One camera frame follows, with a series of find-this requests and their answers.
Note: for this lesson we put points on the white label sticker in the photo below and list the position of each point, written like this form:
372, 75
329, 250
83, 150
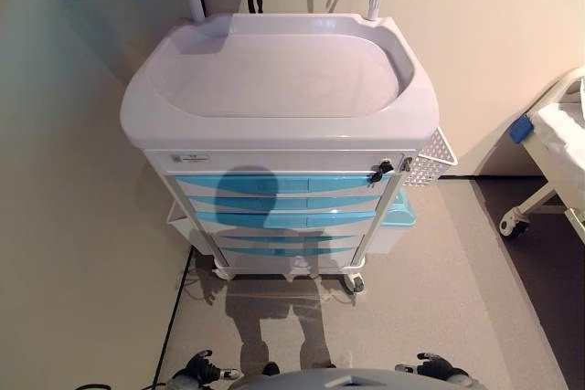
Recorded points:
187, 158

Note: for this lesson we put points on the white hospital bed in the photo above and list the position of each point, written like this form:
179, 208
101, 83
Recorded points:
550, 152

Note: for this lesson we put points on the black keys in lock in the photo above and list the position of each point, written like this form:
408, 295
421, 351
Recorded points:
383, 170

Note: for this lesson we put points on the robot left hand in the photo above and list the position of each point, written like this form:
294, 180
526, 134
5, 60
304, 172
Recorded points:
205, 368

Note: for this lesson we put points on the white bin with blue lid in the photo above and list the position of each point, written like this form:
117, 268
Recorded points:
396, 218

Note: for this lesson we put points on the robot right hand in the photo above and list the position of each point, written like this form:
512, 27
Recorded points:
436, 368

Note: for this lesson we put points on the white medical cart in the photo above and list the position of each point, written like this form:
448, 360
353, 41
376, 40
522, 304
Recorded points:
283, 129

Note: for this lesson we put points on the blue-fronted top drawer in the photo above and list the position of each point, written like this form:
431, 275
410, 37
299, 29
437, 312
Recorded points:
274, 184

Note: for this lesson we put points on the bed caster wheel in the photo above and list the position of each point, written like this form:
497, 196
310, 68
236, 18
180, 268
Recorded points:
513, 223

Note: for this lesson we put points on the blue bed corner bumper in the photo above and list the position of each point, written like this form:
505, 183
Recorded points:
520, 128

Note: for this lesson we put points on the white perforated side basket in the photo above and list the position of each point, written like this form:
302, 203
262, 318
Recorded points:
429, 161

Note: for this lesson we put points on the cart caster wheel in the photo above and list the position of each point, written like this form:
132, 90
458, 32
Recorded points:
356, 281

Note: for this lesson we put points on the blue-fronted cart drawer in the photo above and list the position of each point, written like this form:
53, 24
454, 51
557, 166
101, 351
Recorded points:
283, 251
279, 202
283, 219
283, 238

